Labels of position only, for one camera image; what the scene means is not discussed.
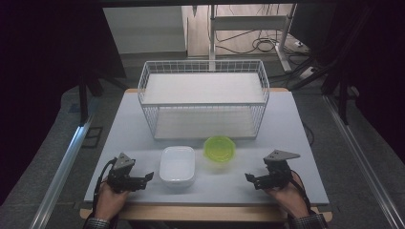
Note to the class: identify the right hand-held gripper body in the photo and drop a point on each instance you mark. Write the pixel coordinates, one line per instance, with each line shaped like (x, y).
(276, 173)

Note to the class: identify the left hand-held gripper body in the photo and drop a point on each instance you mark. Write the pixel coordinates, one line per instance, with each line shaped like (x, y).
(122, 178)

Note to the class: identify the white rectangular bowl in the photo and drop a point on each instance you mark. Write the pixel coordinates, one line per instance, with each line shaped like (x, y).
(177, 165)

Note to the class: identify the green plastic bowl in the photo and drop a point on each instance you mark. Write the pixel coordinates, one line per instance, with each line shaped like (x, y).
(219, 149)

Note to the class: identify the person's left hand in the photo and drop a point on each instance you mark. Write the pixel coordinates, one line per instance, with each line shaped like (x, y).
(110, 200)

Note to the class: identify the person's right hand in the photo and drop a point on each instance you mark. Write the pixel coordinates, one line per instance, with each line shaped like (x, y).
(288, 198)

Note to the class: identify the black floor plate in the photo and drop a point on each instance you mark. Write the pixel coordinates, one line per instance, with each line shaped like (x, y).
(92, 136)

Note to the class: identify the black metal stand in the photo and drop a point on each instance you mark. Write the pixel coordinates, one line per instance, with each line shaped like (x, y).
(343, 98)
(83, 98)

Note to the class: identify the white power strip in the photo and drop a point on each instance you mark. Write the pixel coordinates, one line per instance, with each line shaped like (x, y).
(309, 72)

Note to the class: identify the dark curtain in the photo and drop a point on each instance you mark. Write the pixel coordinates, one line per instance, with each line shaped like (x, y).
(379, 63)
(41, 79)

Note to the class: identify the aluminium rail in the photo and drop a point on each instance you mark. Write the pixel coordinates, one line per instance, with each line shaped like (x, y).
(63, 171)
(359, 152)

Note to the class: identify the white desk frame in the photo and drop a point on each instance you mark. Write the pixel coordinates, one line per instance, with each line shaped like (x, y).
(248, 23)

